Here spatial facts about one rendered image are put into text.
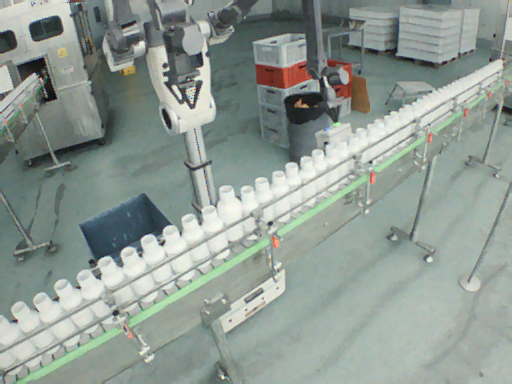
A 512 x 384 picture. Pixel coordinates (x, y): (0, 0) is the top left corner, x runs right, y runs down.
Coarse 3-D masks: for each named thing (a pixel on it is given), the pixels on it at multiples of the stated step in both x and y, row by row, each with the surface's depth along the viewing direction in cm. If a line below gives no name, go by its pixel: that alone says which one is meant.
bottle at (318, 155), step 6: (318, 150) 108; (312, 156) 107; (318, 156) 105; (318, 162) 106; (324, 162) 108; (318, 168) 107; (324, 168) 107; (324, 174) 109; (318, 180) 109; (324, 180) 110; (318, 186) 111; (324, 186) 112; (324, 192) 113
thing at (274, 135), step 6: (264, 126) 363; (270, 126) 355; (264, 132) 368; (270, 132) 361; (276, 132) 352; (282, 132) 346; (264, 138) 372; (270, 138) 366; (276, 138) 358; (282, 138) 351; (288, 138) 348; (276, 144) 362; (282, 144) 355; (288, 144) 351
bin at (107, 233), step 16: (144, 192) 135; (112, 208) 128; (128, 208) 133; (144, 208) 138; (80, 224) 121; (96, 224) 126; (112, 224) 131; (128, 224) 136; (144, 224) 141; (160, 224) 134; (96, 240) 128; (112, 240) 134; (128, 240) 139; (160, 240) 112; (96, 256) 131; (112, 256) 135
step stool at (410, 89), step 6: (396, 84) 393; (402, 84) 389; (408, 84) 388; (414, 84) 387; (420, 84) 387; (426, 84) 387; (408, 90) 374; (414, 90) 374; (420, 90) 374; (426, 90) 374; (432, 90) 373; (390, 96) 420; (396, 96) 410; (402, 96) 410; (408, 96) 409; (414, 96) 409; (420, 96) 409
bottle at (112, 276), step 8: (104, 264) 74; (112, 264) 73; (104, 272) 72; (112, 272) 73; (120, 272) 75; (104, 280) 73; (112, 280) 73; (120, 280) 74; (128, 288) 77; (120, 296) 76; (128, 296) 77; (120, 304) 77; (136, 304) 81
